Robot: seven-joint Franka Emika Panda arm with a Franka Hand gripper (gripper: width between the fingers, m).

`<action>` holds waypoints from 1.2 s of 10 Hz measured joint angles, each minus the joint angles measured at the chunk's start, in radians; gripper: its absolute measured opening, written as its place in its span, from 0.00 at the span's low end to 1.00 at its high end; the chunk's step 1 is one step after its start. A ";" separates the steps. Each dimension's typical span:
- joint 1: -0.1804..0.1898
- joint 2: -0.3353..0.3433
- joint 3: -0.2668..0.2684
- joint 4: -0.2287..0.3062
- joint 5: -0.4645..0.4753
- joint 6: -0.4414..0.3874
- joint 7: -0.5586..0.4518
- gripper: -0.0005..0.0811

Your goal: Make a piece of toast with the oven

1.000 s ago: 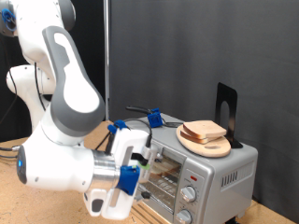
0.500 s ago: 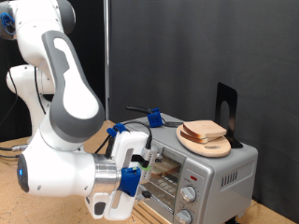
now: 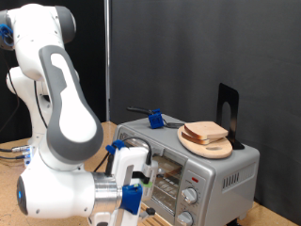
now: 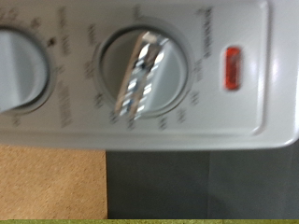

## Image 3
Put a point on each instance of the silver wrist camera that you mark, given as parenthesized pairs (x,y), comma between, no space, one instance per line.
(150,175)

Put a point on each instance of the round wooden cutting board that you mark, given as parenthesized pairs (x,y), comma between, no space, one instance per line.
(216,151)

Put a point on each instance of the metal spatula with blue block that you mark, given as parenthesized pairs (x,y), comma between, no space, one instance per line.
(155,121)

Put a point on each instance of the silver toaster oven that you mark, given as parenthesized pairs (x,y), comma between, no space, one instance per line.
(219,175)

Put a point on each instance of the glass toaster oven door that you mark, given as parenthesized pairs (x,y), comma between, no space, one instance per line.
(169,194)

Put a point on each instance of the white bread slice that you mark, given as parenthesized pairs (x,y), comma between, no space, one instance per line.
(194,141)
(205,129)
(172,173)

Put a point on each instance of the silver oven knob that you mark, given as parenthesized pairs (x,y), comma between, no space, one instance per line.
(189,195)
(185,219)

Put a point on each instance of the black metal bookend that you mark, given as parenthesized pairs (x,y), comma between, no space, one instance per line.
(233,97)

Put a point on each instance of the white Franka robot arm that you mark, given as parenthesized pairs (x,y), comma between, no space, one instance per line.
(72,119)

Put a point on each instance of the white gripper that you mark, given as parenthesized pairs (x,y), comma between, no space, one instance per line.
(131,160)

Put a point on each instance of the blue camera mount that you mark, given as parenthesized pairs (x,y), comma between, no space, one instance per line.
(131,199)

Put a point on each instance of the metal pole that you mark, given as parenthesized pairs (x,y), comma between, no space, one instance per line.
(107,62)

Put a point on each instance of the wooden box under oven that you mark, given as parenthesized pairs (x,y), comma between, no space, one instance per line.
(153,221)

